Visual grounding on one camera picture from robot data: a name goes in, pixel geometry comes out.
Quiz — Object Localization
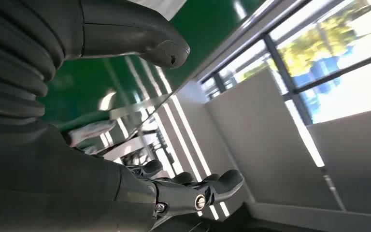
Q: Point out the white ceiling light strip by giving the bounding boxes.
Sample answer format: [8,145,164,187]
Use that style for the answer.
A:
[162,103,220,221]
[171,95,230,219]

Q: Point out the dark framed window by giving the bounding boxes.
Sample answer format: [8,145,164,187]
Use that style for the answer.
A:
[201,0,371,126]

